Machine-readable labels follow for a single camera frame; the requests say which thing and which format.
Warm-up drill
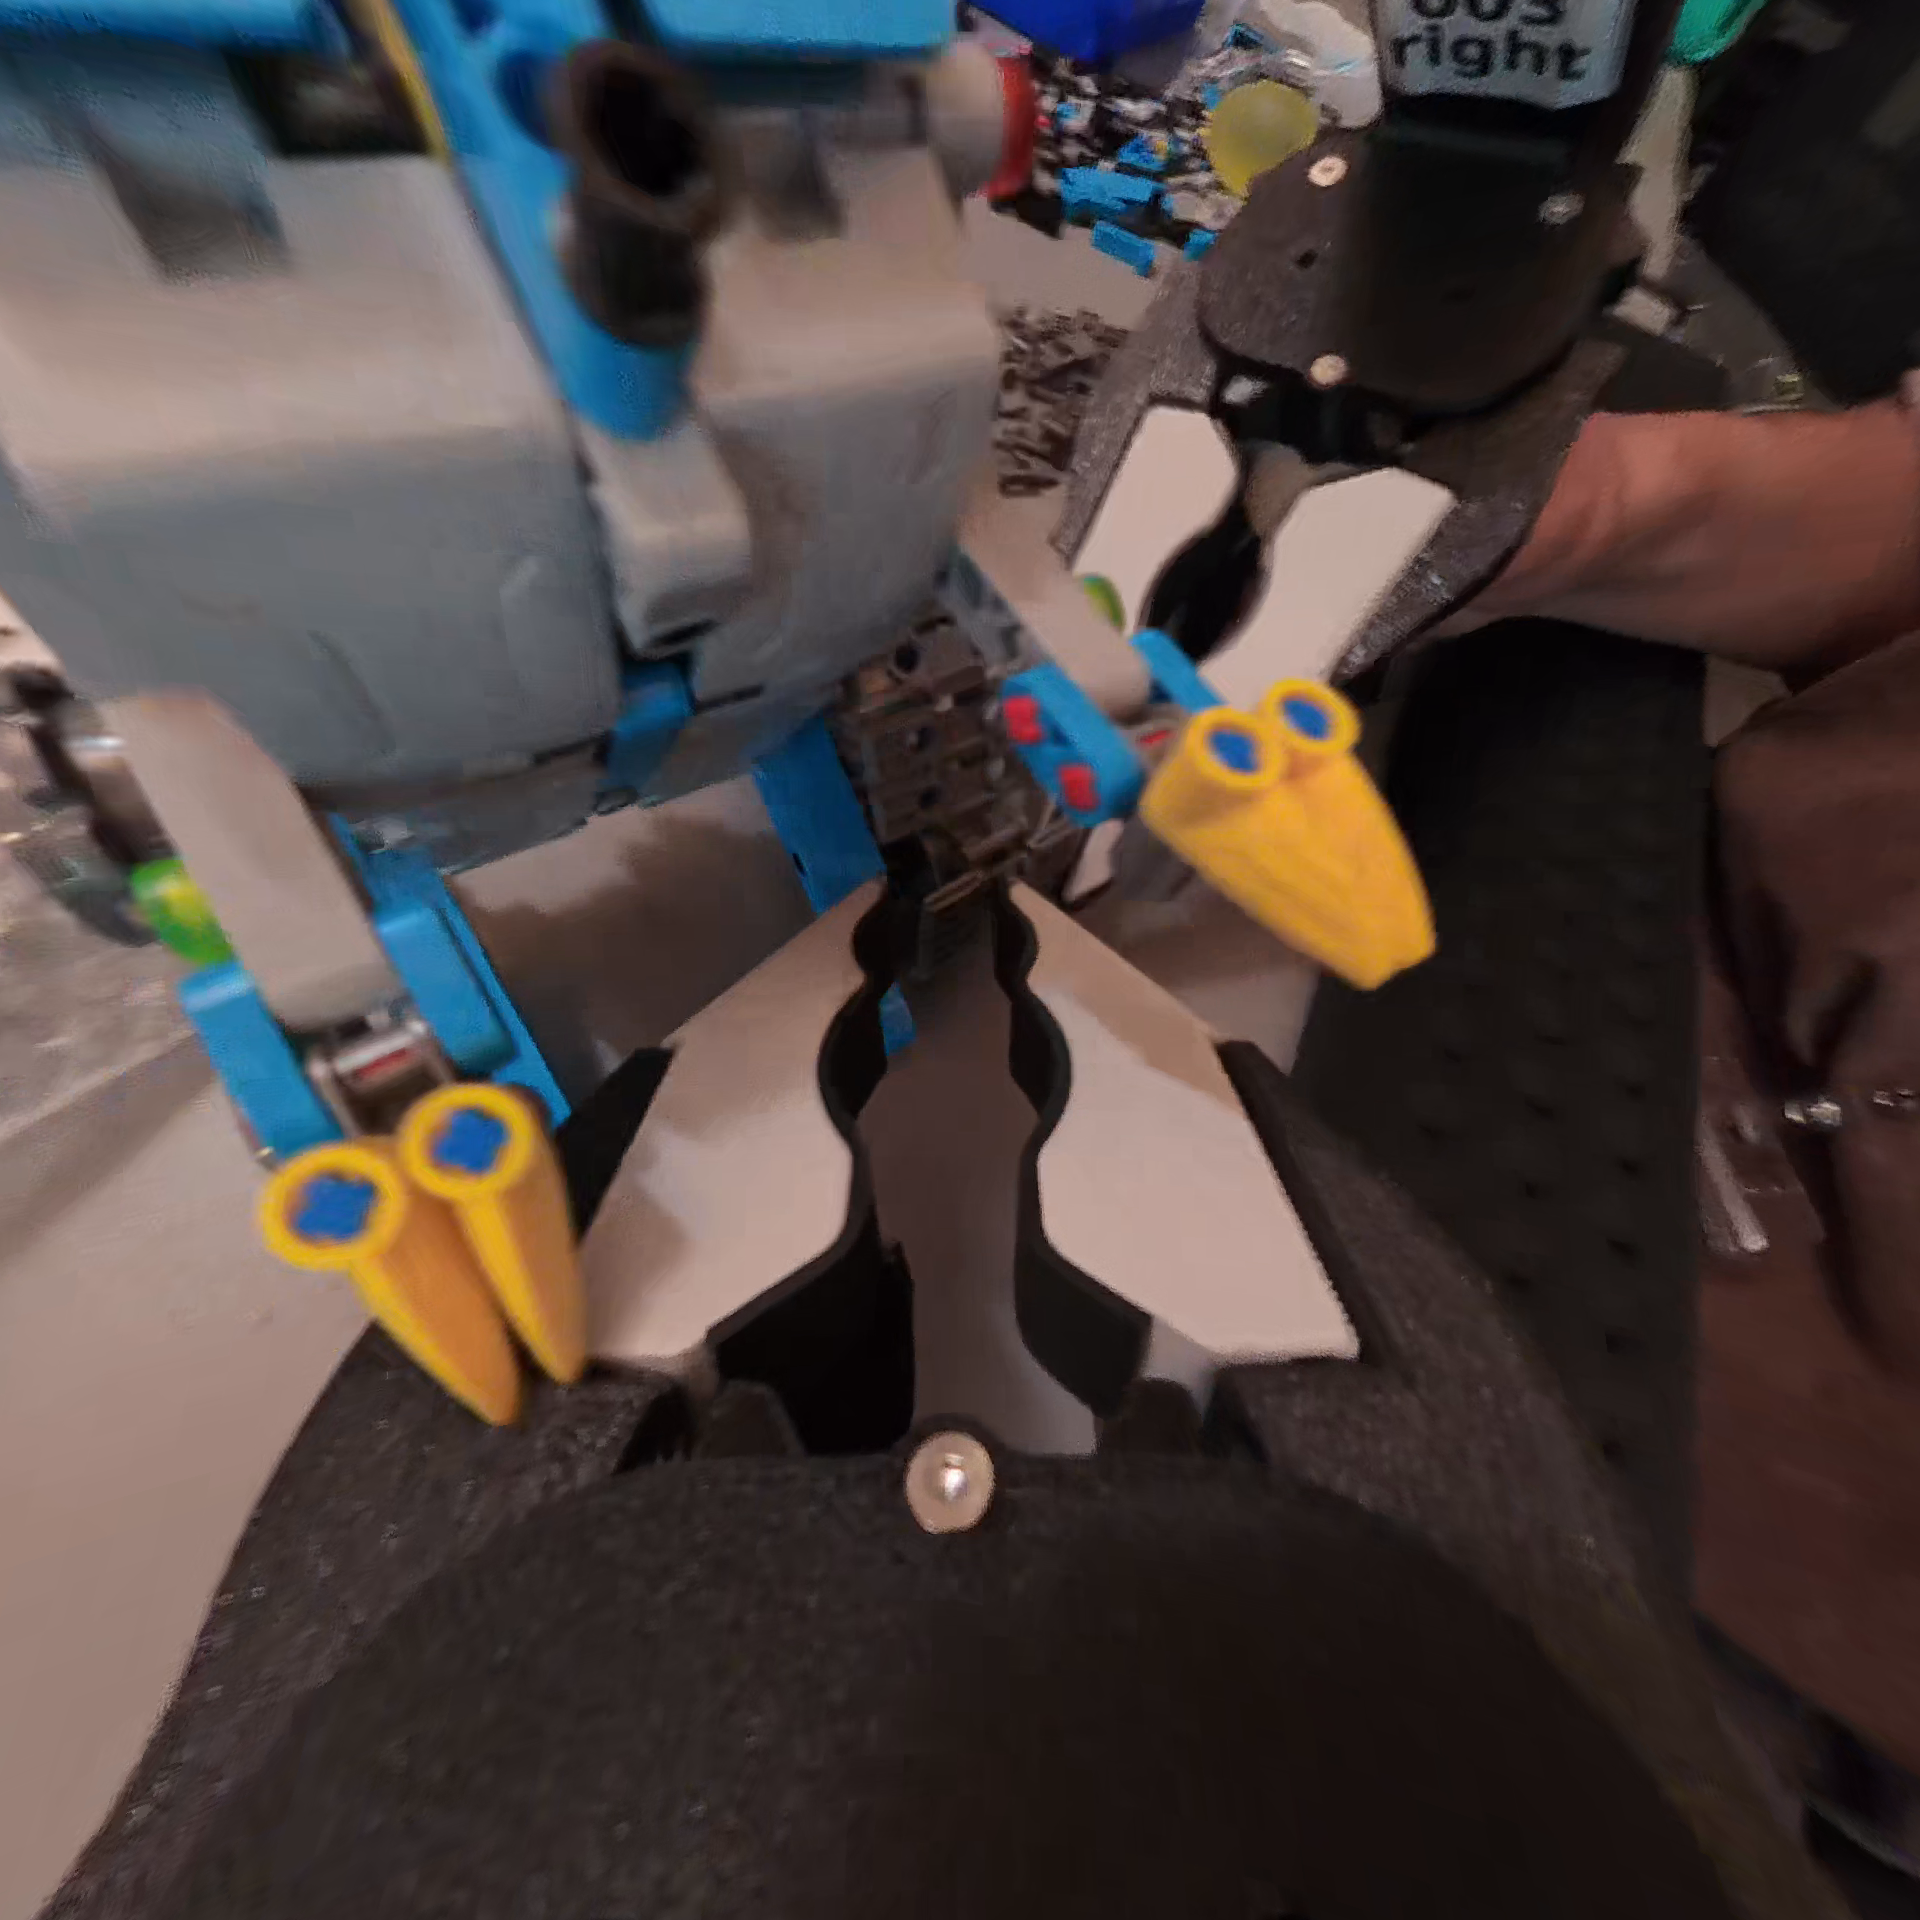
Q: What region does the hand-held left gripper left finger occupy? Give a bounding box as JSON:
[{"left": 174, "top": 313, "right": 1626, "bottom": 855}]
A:
[{"left": 575, "top": 886, "right": 914, "bottom": 1369}]

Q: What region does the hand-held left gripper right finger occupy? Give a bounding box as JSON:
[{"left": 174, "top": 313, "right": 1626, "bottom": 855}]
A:
[{"left": 998, "top": 886, "right": 1360, "bottom": 1369}]

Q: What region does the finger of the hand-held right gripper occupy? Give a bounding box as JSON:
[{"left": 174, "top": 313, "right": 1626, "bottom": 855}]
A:
[
  {"left": 1073, "top": 403, "right": 1264, "bottom": 666},
  {"left": 1200, "top": 465, "right": 1460, "bottom": 689}
]

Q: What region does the pile of grey track links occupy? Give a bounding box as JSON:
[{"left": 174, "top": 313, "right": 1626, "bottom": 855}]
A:
[{"left": 991, "top": 307, "right": 1144, "bottom": 497}]

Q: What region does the grey toy track chain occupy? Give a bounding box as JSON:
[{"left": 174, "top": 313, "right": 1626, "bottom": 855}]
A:
[{"left": 832, "top": 622, "right": 1082, "bottom": 976}]

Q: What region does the blue toy robot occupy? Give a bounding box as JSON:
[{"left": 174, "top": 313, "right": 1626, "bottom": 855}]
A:
[{"left": 0, "top": 0, "right": 1443, "bottom": 1426}]

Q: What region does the grey desk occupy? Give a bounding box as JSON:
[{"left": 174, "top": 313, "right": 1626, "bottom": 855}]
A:
[{"left": 0, "top": 210, "right": 1801, "bottom": 1878}]

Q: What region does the yellow translucent dome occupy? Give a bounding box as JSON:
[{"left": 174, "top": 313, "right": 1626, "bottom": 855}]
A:
[{"left": 1208, "top": 83, "right": 1321, "bottom": 196}]

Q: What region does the heap of loose toy parts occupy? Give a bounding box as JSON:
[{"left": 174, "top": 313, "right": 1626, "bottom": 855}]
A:
[{"left": 1036, "top": 47, "right": 1354, "bottom": 280}]

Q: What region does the black perforated pad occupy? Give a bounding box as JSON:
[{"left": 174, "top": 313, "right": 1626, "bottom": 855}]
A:
[{"left": 1296, "top": 622, "right": 1712, "bottom": 1577}]

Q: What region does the blue plastic bin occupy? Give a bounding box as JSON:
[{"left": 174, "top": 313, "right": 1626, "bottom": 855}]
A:
[{"left": 976, "top": 0, "right": 1203, "bottom": 62}]

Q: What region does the bubble wrap bag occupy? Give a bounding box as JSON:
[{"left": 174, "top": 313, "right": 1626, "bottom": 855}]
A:
[{"left": 0, "top": 810, "right": 212, "bottom": 1143}]

